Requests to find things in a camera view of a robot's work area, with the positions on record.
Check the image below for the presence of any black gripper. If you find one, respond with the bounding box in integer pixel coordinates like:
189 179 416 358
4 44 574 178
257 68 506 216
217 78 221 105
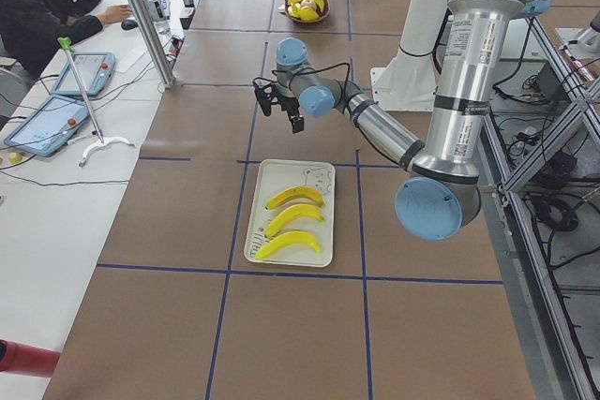
252 77 305 133

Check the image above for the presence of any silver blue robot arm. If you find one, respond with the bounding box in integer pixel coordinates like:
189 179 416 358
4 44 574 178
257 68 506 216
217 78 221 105
254 0 551 241

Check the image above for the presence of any brown wicker basket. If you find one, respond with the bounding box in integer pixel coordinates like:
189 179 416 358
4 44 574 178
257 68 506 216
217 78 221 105
279 0 330 23

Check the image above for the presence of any person's hand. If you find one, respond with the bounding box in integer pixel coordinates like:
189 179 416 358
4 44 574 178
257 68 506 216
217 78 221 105
97 5 132 26

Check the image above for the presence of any yellow curved fruit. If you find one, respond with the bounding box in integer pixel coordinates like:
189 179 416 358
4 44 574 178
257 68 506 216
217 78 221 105
288 4 320 22

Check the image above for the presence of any white rectangular bear tray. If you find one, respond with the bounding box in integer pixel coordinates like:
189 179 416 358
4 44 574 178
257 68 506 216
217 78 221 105
244 159 336 268

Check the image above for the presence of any black computer mouse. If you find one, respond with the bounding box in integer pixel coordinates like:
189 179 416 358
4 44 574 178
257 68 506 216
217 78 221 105
121 19 138 31

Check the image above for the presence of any far blue teach pendant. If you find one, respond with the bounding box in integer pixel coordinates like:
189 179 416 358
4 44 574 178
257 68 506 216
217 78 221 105
51 52 116 99

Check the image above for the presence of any blue teach pendant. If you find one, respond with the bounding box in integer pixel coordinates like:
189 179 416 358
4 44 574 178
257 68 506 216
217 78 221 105
4 95 89 157
51 52 116 99

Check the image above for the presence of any near blue teach pendant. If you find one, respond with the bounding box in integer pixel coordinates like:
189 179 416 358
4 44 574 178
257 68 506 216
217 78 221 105
4 95 89 157

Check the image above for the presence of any person in black jacket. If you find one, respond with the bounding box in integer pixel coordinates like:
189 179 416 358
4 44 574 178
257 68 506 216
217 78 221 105
1 0 103 77

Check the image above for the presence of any red fire extinguisher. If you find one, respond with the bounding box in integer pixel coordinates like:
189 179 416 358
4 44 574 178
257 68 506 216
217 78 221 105
0 340 61 378

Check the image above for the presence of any aluminium frame post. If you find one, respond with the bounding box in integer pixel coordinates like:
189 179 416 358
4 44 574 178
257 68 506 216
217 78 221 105
127 0 185 88

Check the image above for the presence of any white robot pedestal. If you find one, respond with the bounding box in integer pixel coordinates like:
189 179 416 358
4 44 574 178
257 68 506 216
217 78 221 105
371 0 447 111

